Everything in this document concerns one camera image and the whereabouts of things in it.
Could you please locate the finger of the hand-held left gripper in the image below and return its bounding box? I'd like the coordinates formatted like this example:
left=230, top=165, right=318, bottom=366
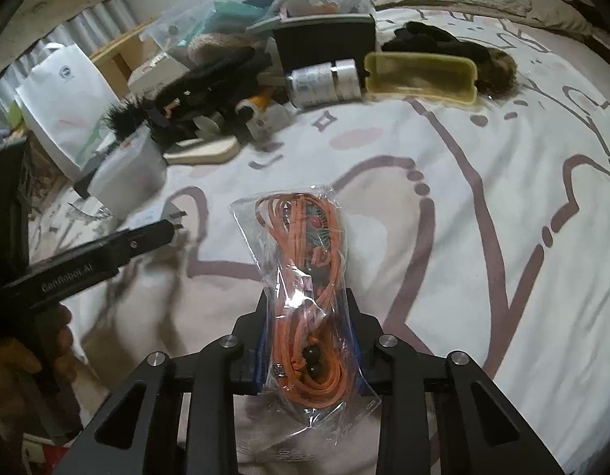
left=119, top=220, right=183, bottom=260

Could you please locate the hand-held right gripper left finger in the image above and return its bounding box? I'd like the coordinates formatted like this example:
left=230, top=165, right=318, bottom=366
left=79, top=288, right=273, bottom=475

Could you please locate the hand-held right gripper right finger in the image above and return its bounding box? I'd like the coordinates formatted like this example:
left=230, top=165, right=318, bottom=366
left=345, top=287, right=567, bottom=475

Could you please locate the white charger plug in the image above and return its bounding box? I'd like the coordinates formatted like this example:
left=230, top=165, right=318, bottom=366
left=159, top=197, right=191, bottom=238

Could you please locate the clear bag of orange cord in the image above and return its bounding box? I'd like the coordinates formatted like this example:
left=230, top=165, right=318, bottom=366
left=228, top=184, right=380, bottom=448

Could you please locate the clear plastic container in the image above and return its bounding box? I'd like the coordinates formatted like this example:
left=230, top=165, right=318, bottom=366
left=139, top=0, right=380, bottom=67

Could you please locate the yellow glasses case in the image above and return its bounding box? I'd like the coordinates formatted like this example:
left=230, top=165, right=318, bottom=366
left=362, top=51, right=480, bottom=108

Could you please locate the person's left hand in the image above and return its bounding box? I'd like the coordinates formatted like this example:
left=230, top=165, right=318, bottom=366
left=0, top=303, right=74, bottom=382

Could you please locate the white plastic pouch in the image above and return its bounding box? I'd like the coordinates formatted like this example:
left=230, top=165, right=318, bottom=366
left=87, top=126, right=168, bottom=219

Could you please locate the beige wooden paddle brush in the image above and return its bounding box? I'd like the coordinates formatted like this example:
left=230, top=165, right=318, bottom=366
left=163, top=137, right=241, bottom=166

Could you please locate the white paper bag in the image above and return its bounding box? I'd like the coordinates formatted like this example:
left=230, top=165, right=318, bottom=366
left=14, top=42, right=123, bottom=181

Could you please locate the small white bottle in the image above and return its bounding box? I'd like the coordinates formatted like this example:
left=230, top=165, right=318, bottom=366
left=233, top=96, right=298, bottom=146

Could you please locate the black furry headband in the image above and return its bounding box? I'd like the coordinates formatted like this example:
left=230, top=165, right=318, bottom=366
left=104, top=46, right=273, bottom=146

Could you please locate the wooden bedside shelf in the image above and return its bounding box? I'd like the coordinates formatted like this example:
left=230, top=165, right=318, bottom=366
left=90, top=17, right=160, bottom=97

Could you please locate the beige fuzzy headband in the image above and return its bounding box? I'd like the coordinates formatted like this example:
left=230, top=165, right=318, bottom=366
left=188, top=34, right=251, bottom=61

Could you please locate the silver cosmetic tube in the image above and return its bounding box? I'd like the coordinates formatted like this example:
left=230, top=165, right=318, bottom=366
left=286, top=58, right=365, bottom=110

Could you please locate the grey curtain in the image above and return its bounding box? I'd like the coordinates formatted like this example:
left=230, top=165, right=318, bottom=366
left=0, top=0, right=138, bottom=110

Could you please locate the teal packet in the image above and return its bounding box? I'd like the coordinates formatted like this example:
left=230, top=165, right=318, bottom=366
left=213, top=0, right=266, bottom=23

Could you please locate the black box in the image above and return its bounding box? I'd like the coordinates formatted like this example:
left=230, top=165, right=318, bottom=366
left=272, top=13, right=377, bottom=78

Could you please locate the brown fur pompom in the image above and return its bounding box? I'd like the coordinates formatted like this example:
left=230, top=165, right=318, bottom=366
left=475, top=48, right=519, bottom=100

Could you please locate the black fabric item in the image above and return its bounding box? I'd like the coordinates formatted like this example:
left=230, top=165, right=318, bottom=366
left=381, top=21, right=490, bottom=63

